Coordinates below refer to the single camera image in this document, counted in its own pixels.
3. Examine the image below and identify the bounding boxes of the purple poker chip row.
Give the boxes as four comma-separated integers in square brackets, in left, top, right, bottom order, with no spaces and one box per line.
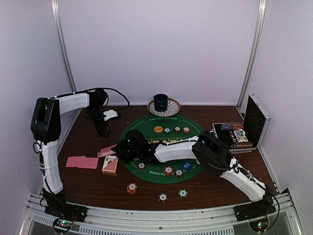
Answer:
[221,124,234,131]

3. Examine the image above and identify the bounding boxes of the aluminium front rail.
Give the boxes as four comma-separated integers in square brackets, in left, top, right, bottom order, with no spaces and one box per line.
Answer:
[18,193,304,235]

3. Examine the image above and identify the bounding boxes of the blue small blind button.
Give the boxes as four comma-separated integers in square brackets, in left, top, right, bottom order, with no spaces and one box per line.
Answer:
[181,162,193,170]

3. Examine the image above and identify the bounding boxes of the red backed card deck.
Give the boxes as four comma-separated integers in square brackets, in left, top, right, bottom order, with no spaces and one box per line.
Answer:
[97,145,116,158]

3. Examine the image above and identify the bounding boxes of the blue cup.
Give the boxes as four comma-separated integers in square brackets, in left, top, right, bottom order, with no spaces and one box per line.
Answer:
[154,94,168,112]

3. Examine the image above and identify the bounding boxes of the red orange chip stack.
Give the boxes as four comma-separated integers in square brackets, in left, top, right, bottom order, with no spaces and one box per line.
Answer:
[127,183,138,194]

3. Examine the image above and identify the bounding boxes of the orange big blind button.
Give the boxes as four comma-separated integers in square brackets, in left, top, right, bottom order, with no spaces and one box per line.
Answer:
[154,126,163,133]

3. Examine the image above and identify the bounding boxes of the green round poker mat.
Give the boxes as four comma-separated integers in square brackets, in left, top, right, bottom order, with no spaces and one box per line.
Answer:
[120,115,203,184]

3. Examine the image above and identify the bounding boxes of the boxed card deck in case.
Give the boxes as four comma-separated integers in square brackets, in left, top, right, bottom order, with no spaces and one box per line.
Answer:
[234,129,248,142]

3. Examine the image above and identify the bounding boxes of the patterned saucer plate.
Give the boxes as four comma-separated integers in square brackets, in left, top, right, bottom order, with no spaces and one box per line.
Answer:
[147,97,181,117]

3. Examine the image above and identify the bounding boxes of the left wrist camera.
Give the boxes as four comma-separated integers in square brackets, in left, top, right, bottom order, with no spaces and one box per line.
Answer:
[103,109,119,121]

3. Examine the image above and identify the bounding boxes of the dealt red card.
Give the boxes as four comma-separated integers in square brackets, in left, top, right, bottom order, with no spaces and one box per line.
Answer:
[66,156,86,167]
[78,158,99,169]

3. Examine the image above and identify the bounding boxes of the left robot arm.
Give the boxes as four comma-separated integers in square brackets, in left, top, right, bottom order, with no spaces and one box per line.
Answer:
[31,88,120,217]

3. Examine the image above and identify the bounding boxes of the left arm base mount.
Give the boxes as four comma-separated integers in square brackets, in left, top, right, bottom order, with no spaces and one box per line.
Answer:
[45,204,88,234]

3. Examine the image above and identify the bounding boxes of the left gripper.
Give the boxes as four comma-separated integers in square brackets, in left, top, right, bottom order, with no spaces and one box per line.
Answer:
[87,106,112,138]

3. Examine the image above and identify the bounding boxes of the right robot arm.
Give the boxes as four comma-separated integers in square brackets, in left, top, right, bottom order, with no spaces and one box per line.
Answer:
[113,129,274,216]

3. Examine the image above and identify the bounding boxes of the aluminium poker case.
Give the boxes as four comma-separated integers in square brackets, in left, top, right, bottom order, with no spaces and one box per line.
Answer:
[212,94,271,154]

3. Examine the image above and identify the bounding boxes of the card deck box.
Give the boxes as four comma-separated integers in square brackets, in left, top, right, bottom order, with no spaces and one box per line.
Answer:
[102,155,118,174]

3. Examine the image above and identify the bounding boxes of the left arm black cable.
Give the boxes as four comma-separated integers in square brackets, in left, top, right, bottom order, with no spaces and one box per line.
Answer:
[73,87,130,111]

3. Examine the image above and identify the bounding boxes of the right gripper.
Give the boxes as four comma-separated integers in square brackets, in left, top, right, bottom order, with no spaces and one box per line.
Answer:
[112,138,143,163]

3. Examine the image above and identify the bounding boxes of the red 5 chip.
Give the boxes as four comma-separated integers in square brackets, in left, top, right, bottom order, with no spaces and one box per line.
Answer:
[182,127,191,134]
[164,166,174,176]

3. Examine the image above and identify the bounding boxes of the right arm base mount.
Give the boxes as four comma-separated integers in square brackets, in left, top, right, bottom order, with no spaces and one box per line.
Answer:
[234,203,276,234]

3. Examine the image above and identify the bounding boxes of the red poker chip row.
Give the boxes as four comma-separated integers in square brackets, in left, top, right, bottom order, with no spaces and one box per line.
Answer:
[233,124,244,130]

